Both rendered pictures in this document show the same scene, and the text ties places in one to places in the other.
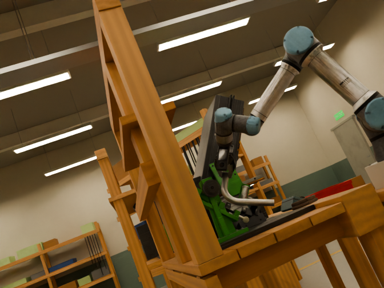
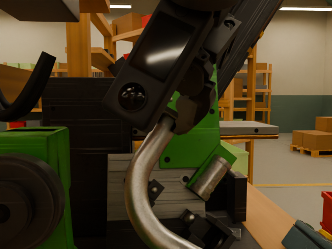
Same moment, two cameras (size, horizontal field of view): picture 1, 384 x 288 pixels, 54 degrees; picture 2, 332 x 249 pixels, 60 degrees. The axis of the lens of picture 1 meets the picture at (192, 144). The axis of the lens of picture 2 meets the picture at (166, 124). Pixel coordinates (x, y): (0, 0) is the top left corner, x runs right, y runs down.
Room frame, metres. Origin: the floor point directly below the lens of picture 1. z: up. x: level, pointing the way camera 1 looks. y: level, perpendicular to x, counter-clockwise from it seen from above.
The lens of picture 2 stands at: (1.41, -0.15, 1.20)
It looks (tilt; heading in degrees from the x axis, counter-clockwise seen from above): 6 degrees down; 10
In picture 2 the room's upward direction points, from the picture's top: straight up
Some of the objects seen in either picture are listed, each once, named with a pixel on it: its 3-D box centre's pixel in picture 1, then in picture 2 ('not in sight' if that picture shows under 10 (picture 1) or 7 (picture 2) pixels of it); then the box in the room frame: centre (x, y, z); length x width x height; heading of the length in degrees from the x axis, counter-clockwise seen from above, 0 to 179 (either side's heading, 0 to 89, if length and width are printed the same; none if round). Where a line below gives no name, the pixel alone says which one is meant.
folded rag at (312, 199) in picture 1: (303, 202); not in sight; (1.74, -0.36, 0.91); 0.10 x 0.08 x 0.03; 43
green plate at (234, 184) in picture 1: (226, 178); (186, 111); (1.99, -0.09, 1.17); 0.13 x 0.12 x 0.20; 15
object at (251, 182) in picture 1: (229, 191); (190, 130); (2.14, -0.09, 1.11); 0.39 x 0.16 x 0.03; 105
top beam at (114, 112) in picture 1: (114, 85); not in sight; (1.96, 0.28, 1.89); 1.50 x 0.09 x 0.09; 15
